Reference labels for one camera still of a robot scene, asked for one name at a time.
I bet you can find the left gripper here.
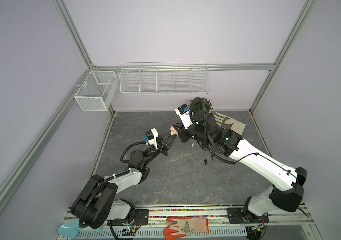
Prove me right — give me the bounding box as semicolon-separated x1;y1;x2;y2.
143;132;176;167

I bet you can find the pink earbud charging case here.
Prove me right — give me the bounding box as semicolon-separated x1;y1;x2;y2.
170;126;178;136

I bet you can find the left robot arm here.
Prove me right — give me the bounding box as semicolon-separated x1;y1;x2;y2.
71;134;177;230

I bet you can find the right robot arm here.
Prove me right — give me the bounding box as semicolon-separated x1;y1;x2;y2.
174;98;307;223

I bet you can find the potted green plant white pot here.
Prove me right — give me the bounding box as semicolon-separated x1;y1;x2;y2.
189;97;213;113

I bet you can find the beige gardening glove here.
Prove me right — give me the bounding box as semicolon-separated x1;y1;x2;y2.
213;112;246;135

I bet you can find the white mesh box basket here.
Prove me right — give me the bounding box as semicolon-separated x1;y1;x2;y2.
75;71;119;112

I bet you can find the red white work glove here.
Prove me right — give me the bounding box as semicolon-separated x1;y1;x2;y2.
164;217;209;240

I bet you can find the teal plastic scoop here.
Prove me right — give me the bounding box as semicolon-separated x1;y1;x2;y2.
58;221;80;239

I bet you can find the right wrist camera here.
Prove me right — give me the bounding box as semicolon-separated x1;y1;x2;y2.
175;104;193;130

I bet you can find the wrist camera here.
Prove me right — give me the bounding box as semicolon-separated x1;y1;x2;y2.
143;128;159;151
175;104;193;130

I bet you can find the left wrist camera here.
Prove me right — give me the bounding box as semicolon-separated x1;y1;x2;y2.
143;128;159;151

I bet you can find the white wire shelf basket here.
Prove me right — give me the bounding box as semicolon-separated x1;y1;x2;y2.
119;62;210;95

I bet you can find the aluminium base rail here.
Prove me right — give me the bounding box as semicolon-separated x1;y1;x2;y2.
65;204;316;226

